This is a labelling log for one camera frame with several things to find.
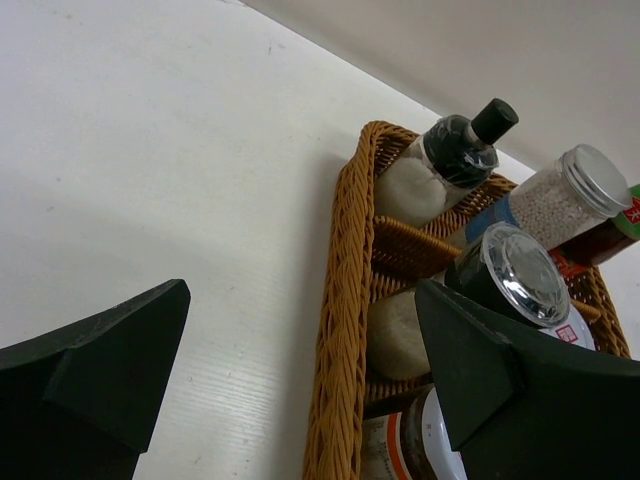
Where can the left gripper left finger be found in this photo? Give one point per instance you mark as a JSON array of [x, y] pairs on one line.
[[82, 401]]

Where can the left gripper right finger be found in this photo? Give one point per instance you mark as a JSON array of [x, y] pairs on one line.
[[519, 404]]

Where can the red label sauce jar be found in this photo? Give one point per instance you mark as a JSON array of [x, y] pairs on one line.
[[405, 437]]

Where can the black top glass grinder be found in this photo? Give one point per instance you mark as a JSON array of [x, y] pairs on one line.
[[505, 270]]

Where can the red chili sauce bottle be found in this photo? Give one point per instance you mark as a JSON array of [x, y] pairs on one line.
[[600, 243]]

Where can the blue label bead jar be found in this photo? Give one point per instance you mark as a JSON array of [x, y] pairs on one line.
[[573, 194]]

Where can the black cap salt shaker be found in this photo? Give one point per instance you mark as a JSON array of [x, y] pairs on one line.
[[443, 165]]

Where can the brown wicker divided tray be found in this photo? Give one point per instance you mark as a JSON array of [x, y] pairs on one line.
[[371, 257]]

